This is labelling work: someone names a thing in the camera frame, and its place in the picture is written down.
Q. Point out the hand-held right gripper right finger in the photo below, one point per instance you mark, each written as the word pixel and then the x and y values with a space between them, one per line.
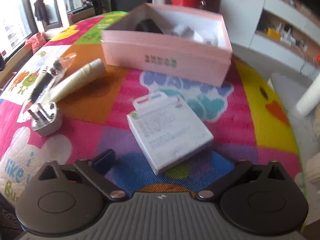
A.
pixel 240 170

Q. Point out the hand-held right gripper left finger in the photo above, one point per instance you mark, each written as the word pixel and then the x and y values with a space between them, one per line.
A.
pixel 105 160

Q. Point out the white retail box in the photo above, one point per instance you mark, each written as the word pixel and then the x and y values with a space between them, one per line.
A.
pixel 166 132

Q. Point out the pink cardboard box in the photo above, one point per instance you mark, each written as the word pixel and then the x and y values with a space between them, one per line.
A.
pixel 165 52

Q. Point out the white power adapter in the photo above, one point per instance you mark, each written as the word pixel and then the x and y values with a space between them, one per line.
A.
pixel 183 32

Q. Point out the colourful cartoon printed mat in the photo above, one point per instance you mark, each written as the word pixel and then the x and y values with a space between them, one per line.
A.
pixel 100 130

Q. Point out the white three-pin plug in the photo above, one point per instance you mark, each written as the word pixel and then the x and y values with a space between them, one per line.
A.
pixel 48 121

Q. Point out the cream plastic tube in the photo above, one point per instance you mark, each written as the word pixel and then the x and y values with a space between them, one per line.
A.
pixel 77 81

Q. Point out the white thermos bottle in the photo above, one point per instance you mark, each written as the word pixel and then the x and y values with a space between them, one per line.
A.
pixel 308 100

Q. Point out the clear bag with black part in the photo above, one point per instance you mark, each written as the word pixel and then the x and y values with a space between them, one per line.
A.
pixel 46 80

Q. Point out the orange pumpkin toy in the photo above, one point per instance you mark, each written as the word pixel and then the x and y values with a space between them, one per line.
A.
pixel 318 61

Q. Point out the orange red plastic bag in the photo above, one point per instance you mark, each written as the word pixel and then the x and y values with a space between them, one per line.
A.
pixel 35 42

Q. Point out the yellow toy block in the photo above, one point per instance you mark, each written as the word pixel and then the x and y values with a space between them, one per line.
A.
pixel 272 31

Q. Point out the white TV cabinet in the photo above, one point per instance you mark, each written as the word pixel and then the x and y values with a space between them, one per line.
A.
pixel 285 22

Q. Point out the dark hanging cloth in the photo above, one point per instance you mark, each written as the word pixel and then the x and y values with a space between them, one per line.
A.
pixel 41 10

